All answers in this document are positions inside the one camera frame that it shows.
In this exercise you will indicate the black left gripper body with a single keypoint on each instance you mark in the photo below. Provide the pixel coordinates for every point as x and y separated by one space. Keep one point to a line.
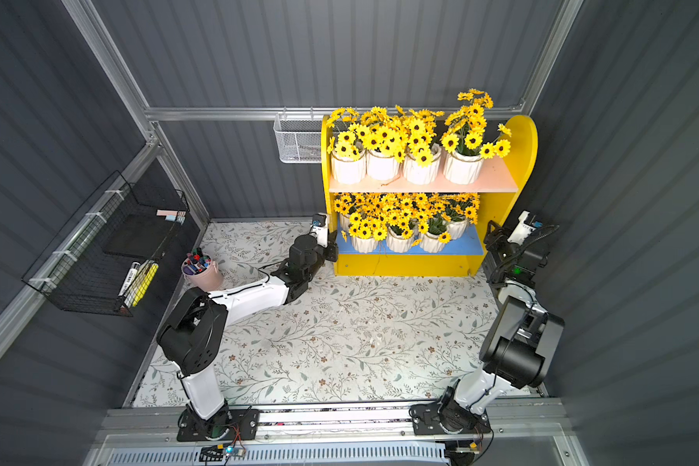
329 246

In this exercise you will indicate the pink metal marker bucket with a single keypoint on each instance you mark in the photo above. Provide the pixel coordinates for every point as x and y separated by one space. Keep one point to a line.
200 270

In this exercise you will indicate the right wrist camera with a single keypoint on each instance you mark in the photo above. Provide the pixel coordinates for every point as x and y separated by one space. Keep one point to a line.
527 224

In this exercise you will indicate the yellow wooden shelf unit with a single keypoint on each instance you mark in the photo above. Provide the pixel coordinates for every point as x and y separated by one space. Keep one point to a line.
500 182

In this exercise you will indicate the yellow book in basket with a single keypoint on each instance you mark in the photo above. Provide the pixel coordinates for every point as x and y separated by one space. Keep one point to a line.
140 283

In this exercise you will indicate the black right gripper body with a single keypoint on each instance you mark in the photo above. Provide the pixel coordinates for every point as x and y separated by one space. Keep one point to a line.
498 240

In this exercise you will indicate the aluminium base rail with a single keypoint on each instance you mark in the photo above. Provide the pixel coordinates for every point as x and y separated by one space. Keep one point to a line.
340 422

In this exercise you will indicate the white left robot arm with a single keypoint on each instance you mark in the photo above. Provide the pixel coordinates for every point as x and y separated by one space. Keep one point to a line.
191 336

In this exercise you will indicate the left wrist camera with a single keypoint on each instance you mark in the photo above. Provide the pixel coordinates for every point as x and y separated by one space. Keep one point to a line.
320 229

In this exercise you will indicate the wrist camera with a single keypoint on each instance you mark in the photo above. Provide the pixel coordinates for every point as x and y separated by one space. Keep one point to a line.
527 224
320 229

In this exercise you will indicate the white marker in basket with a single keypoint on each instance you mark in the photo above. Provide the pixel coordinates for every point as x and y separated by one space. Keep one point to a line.
129 278

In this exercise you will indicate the pink and blue sticky notes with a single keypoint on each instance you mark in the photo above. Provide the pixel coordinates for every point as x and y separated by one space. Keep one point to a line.
173 216

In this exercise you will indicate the white wire wall basket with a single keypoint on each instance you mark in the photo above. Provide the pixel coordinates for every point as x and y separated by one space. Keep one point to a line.
298 141

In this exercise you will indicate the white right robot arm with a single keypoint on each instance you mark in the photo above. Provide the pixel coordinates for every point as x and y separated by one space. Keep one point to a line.
522 340

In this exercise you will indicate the black wire wall basket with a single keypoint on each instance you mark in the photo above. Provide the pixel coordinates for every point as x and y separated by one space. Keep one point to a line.
84 272

